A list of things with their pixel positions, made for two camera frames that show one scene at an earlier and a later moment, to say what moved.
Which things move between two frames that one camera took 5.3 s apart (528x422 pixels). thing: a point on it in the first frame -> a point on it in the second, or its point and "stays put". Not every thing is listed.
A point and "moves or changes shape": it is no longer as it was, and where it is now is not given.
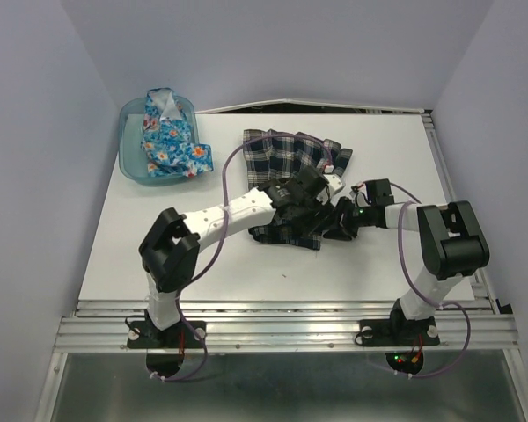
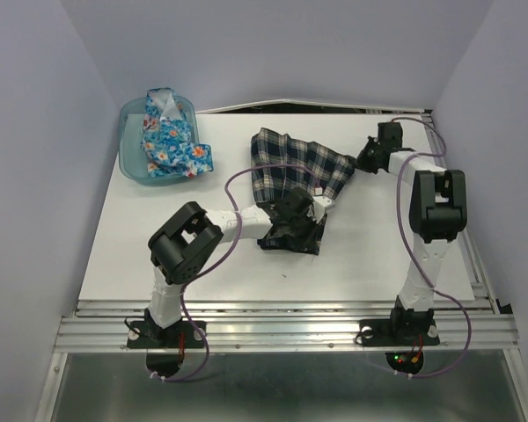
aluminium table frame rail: (102, 326) stays put
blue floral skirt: (167, 140) stays put
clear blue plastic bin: (131, 161) stays put
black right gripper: (343, 230) -> (361, 161)
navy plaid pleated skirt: (269, 156) moves or changes shape
